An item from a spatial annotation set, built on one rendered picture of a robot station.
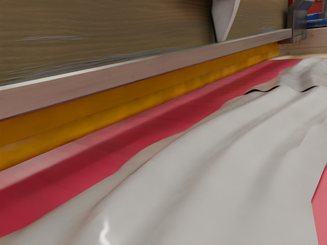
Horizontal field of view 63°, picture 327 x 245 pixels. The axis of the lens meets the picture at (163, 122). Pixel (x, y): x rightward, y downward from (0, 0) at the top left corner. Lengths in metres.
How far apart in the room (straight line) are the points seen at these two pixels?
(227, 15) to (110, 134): 0.11
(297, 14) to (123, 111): 0.29
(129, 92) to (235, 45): 0.10
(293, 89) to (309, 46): 0.25
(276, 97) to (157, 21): 0.08
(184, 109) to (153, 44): 0.05
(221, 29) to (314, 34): 0.26
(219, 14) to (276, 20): 0.16
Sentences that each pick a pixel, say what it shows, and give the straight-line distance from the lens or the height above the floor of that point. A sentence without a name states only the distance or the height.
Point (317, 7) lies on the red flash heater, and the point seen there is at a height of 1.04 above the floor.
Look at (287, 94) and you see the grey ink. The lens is 0.19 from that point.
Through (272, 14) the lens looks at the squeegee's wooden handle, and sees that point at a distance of 0.35.
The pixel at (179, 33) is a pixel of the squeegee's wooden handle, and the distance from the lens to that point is 0.18.
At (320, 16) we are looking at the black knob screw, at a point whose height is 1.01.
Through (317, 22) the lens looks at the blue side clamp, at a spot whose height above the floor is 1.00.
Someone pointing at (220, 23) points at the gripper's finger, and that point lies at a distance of 0.20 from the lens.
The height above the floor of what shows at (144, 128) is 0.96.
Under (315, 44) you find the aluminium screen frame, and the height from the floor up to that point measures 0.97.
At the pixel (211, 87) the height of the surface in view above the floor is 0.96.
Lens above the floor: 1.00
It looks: 18 degrees down
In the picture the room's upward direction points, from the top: 7 degrees counter-clockwise
